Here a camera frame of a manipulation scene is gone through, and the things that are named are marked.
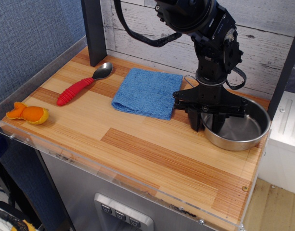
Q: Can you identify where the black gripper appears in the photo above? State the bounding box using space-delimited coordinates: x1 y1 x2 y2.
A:
173 84 248 132

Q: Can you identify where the stainless steel pot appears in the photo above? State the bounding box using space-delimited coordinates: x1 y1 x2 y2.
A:
200 96 271 151

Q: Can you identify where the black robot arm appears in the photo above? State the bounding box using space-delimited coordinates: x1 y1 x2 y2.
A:
155 0 248 133

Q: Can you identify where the blue folded cloth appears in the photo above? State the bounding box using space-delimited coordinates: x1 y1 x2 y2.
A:
111 68 183 120

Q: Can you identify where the white ribbed appliance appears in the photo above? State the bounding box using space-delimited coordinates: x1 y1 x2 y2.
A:
258 91 295 193

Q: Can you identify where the clear acrylic table guard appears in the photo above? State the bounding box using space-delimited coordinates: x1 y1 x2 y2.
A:
0 38 266 231

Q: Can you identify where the silver control panel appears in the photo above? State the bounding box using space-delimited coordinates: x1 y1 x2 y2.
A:
94 193 154 231

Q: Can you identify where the orange plush fish toy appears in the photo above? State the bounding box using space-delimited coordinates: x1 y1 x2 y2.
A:
6 102 49 125

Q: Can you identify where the yellow black object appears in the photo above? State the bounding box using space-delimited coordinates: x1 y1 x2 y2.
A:
0 210 37 231

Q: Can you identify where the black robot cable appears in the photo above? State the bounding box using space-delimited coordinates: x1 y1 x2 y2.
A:
113 0 248 91

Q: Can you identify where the right dark vertical post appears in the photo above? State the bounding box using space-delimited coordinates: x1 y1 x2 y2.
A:
267 36 295 120

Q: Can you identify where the dark vertical post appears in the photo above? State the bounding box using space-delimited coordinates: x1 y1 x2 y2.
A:
81 0 107 66
267 36 295 120

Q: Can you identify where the red handled metal spoon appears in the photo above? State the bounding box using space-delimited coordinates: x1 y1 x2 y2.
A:
56 62 113 106

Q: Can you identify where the left dark vertical post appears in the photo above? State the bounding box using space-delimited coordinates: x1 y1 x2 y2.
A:
81 0 107 66

